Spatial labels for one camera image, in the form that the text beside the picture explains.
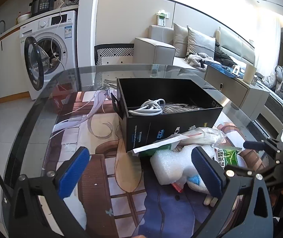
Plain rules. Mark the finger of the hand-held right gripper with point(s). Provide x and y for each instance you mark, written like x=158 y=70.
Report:
x=268 y=167
x=255 y=145

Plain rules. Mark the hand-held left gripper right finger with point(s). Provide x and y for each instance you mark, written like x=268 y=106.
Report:
x=207 y=173

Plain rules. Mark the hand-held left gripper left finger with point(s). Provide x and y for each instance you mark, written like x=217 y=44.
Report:
x=73 y=171

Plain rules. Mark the white packets zip bag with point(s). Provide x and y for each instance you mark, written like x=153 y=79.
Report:
x=203 y=135

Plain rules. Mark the black cardboard box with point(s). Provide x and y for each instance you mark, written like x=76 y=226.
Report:
x=156 y=131

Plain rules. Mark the white plush toy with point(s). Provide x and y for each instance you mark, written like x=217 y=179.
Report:
x=196 y=181

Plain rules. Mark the green packet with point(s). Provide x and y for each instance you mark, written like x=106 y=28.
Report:
x=230 y=156

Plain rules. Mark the white foam wrap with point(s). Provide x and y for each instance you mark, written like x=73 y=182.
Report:
x=171 y=163

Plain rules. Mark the printed table mat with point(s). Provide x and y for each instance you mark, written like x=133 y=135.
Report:
x=101 y=133

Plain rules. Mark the beige side cabinet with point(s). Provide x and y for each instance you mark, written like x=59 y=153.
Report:
x=235 y=91

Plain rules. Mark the red box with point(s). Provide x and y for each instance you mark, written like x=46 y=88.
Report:
x=59 y=104

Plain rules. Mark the clear packets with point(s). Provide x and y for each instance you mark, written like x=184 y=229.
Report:
x=181 y=107

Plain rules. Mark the white cup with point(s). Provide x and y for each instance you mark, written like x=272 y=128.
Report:
x=249 y=74

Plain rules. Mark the blue flat package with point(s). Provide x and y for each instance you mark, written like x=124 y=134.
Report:
x=221 y=67

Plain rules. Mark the black jacket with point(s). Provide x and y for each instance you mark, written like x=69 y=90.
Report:
x=222 y=54

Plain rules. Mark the grey furry cloth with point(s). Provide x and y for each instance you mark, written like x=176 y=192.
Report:
x=196 y=59

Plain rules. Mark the grey pillow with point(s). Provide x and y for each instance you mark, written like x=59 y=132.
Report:
x=201 y=42

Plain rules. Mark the chair with patterned cushion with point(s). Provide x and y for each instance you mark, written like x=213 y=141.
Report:
x=114 y=53

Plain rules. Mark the white washing machine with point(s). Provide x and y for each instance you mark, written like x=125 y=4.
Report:
x=64 y=44

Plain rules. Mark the beige pillow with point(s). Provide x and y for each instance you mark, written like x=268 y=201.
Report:
x=180 y=42

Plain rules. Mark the white kitchen counter cabinet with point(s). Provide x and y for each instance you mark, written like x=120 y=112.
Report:
x=5 y=62

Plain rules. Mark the beige sofa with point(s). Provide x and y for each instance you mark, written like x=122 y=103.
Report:
x=154 y=52

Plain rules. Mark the white bowl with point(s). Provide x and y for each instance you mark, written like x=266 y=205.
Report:
x=23 y=18

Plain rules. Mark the kitchen faucet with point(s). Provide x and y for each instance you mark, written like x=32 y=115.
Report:
x=3 y=23

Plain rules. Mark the black pressure cooker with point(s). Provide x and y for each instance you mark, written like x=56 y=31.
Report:
x=43 y=3

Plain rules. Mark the white wall panel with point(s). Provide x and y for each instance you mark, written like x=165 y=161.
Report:
x=161 y=19

